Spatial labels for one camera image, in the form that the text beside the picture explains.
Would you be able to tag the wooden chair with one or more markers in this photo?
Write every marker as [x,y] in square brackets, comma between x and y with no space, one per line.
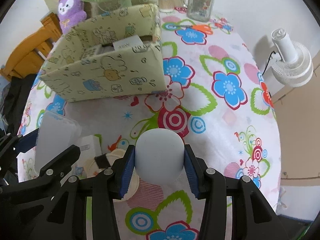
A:
[30,54]

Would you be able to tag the cartoon print storage box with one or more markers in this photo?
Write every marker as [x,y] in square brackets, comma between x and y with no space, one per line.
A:
[129,71]

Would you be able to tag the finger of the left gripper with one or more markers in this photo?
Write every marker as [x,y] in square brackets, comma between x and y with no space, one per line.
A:
[27,142]
[61,165]

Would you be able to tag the cotton swab container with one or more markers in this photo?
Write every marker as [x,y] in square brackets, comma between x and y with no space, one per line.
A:
[166,5]

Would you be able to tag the floral tablecloth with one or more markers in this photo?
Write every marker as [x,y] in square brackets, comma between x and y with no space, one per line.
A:
[215,99]

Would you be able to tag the orange handled scissors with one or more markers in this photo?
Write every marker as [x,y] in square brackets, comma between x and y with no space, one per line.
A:
[200,27]

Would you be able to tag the white round speaker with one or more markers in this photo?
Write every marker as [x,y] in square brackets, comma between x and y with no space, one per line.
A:
[159,156]

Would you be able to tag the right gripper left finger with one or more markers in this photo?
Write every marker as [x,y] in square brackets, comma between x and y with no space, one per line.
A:
[65,215]

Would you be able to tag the translucent plastic case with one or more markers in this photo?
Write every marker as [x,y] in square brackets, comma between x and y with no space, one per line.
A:
[56,134]

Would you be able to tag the white standing fan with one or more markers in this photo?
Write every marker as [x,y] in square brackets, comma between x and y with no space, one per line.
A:
[294,66]

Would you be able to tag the white 45W charger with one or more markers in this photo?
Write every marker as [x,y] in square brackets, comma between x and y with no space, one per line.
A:
[131,41]

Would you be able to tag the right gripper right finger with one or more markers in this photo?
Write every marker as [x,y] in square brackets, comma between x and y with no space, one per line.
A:
[252,215]

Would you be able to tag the bear shaped wooden dish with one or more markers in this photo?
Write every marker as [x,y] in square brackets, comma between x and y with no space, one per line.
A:
[91,168]

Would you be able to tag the glass mason jar mug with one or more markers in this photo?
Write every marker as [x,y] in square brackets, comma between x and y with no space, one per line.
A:
[199,10]

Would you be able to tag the small white charger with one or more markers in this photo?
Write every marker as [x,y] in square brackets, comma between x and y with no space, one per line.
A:
[89,148]

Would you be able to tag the purple plush toy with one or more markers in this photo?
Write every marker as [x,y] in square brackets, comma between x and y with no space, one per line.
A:
[70,13]

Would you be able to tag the white remote control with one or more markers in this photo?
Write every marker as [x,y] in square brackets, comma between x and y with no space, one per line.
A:
[92,51]

